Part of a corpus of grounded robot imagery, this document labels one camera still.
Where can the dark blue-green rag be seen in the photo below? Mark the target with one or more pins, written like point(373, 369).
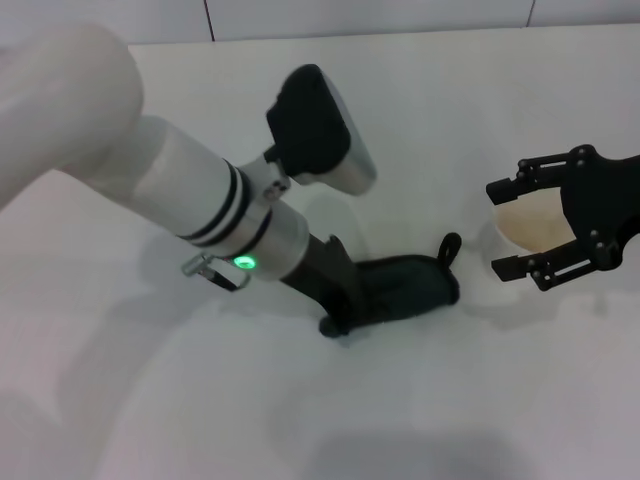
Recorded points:
point(405, 290)

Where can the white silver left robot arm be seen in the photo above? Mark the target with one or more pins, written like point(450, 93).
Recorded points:
point(100, 115)

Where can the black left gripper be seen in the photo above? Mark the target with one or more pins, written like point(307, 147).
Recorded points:
point(325, 275)

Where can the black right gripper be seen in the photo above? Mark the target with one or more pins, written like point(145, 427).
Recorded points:
point(605, 200)

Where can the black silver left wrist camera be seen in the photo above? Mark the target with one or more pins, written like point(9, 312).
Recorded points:
point(315, 130)

